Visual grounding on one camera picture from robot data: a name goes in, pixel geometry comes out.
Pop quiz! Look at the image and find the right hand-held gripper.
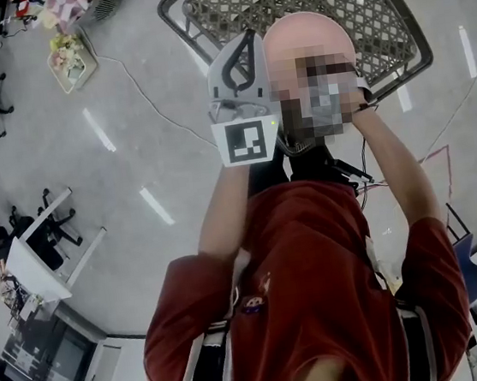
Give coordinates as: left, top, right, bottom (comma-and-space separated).
296, 78, 359, 134

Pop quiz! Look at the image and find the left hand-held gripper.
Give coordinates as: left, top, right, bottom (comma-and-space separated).
198, 27, 287, 170

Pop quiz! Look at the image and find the big pink plate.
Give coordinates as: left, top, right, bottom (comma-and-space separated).
259, 6, 361, 109

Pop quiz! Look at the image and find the person's right forearm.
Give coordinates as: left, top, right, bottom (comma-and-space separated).
346, 77, 434, 242

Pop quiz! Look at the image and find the person's left forearm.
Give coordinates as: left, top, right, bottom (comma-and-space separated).
188, 162, 263, 263

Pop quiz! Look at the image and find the black waist device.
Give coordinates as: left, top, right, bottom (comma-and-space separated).
331, 153, 375, 190

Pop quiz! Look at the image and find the white box of flowers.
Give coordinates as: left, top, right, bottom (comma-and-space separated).
44, 28, 102, 96

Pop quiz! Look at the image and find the person's red shirt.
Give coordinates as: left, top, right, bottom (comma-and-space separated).
122, 161, 477, 381

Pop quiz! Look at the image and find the pink checkered cloth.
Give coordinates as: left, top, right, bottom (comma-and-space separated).
45, 0, 92, 27

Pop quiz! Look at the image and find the blue chair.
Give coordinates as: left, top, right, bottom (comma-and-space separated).
444, 199, 477, 306

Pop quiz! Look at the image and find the red white container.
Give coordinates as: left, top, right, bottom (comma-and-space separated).
14, 0, 35, 18

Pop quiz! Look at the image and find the dark glass cabinet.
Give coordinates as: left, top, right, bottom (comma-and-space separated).
0, 303, 114, 381

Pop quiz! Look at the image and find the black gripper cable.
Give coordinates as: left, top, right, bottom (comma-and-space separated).
350, 101, 392, 210

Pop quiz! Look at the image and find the white wire basket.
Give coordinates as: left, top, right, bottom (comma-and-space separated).
85, 0, 126, 23

